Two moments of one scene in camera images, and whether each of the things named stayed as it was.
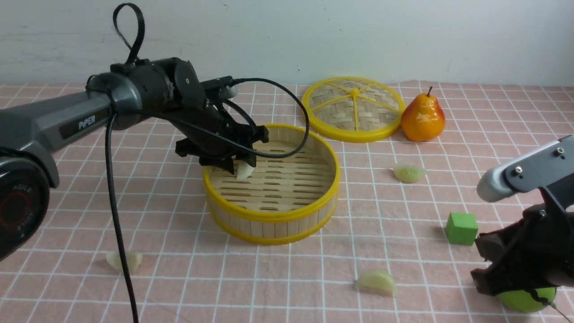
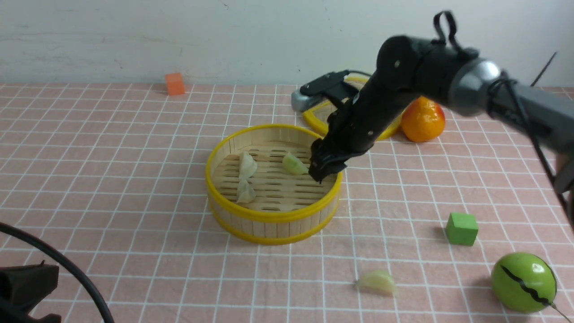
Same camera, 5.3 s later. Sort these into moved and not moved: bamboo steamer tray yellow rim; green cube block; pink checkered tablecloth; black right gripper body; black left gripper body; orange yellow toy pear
Moved: black left gripper body; black right gripper body
Not moved: orange yellow toy pear; bamboo steamer tray yellow rim; pink checkered tablecloth; green cube block
